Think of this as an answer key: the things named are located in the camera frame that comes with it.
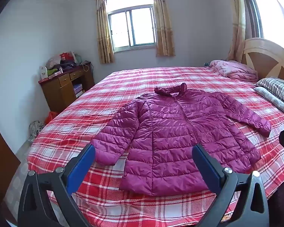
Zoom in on striped pillow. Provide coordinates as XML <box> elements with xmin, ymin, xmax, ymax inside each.
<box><xmin>253</xmin><ymin>77</ymin><xmax>284</xmax><ymax>104</ymax></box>

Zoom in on white printed box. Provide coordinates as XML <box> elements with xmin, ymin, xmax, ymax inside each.
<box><xmin>39</xmin><ymin>66</ymin><xmax>49</xmax><ymax>81</ymax></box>

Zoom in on pale pink clothes pile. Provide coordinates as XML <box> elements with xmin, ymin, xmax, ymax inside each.
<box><xmin>46</xmin><ymin>55</ymin><xmax>62</xmax><ymax>68</ymax></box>

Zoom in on red paper bag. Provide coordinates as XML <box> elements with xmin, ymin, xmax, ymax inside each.
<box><xmin>60</xmin><ymin>51</ymin><xmax>76</xmax><ymax>62</ymax></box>

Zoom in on large side window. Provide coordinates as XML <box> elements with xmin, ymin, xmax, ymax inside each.
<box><xmin>241</xmin><ymin>0</ymin><xmax>284</xmax><ymax>55</ymax></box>

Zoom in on beige tied curtain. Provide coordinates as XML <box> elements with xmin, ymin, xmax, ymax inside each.
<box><xmin>227</xmin><ymin>0</ymin><xmax>248</xmax><ymax>62</ymax></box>

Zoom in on bed with red plaid sheet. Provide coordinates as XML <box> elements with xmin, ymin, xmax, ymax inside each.
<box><xmin>5</xmin><ymin>66</ymin><xmax>284</xmax><ymax>227</ymax></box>

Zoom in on brown wooden desk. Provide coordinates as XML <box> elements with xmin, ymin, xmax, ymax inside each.
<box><xmin>38</xmin><ymin>61</ymin><xmax>95</xmax><ymax>114</ymax></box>

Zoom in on grey patterned cloth bundle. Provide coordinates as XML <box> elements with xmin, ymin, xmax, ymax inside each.
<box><xmin>29</xmin><ymin>120</ymin><xmax>46</xmax><ymax>139</ymax></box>

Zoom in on sliding window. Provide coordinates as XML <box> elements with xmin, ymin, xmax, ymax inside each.
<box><xmin>105</xmin><ymin>0</ymin><xmax>157</xmax><ymax>52</ymax></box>

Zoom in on stacked boxes in desk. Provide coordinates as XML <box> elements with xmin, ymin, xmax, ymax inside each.
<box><xmin>73</xmin><ymin>84</ymin><xmax>86</xmax><ymax>97</ymax></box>

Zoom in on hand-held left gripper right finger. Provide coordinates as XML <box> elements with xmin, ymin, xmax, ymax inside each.
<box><xmin>192</xmin><ymin>144</ymin><xmax>270</xmax><ymax>227</ymax></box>

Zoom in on magenta puffer jacket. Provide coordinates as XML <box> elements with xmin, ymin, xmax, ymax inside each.
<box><xmin>89</xmin><ymin>83</ymin><xmax>272</xmax><ymax>197</ymax></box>

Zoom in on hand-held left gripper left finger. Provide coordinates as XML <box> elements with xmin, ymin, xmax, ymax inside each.
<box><xmin>18</xmin><ymin>144</ymin><xmax>96</xmax><ymax>227</ymax></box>

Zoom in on wooden headboard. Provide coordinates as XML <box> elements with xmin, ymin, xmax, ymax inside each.
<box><xmin>241</xmin><ymin>37</ymin><xmax>284</xmax><ymax>86</ymax></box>

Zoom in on orange plastic bag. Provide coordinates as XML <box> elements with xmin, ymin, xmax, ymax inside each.
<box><xmin>44</xmin><ymin>111</ymin><xmax>59</xmax><ymax>124</ymax></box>

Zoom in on beige patterned curtain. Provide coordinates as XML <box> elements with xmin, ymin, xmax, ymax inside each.
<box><xmin>93</xmin><ymin>0</ymin><xmax>114</xmax><ymax>64</ymax></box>
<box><xmin>151</xmin><ymin>0</ymin><xmax>176</xmax><ymax>57</ymax></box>

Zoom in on grey floral pillow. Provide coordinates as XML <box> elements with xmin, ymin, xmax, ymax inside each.
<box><xmin>254</xmin><ymin>86</ymin><xmax>284</xmax><ymax>123</ymax></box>

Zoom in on brown wooden panel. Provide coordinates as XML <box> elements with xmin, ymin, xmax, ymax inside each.
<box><xmin>0</xmin><ymin>115</ymin><xmax>20</xmax><ymax>227</ymax></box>

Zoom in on pink folded quilt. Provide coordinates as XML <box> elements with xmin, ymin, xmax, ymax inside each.
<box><xmin>208</xmin><ymin>60</ymin><xmax>259</xmax><ymax>81</ymax></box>

